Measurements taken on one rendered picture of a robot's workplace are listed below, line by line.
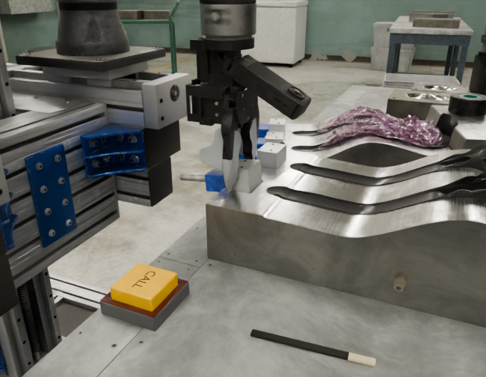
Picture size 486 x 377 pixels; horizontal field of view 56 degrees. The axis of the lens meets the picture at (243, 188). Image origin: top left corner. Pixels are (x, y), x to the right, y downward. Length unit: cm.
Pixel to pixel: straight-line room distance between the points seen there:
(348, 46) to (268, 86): 734
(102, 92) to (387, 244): 66
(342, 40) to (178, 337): 754
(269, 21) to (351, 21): 138
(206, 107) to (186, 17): 811
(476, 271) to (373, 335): 14
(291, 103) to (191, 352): 33
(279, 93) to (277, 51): 669
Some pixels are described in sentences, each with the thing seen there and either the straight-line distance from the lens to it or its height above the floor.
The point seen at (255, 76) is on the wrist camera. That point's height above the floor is 106.
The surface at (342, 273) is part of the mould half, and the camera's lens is 62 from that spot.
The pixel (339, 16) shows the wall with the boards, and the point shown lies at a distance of 794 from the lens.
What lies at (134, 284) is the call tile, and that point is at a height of 84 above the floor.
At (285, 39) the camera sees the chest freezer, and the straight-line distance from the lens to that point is 725.
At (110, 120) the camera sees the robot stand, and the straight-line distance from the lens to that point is 101.
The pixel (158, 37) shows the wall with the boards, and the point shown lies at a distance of 906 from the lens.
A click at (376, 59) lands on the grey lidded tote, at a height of 16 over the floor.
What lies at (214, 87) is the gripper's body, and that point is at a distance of 64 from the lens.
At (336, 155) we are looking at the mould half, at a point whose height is 87.
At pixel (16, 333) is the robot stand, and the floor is 49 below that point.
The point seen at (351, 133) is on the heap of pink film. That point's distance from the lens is 95.
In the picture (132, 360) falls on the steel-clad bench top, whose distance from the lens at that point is 54.
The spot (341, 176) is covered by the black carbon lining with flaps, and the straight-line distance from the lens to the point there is 78.
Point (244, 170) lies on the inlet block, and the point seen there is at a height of 92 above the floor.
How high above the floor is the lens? 117
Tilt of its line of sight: 24 degrees down
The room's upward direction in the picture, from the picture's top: straight up
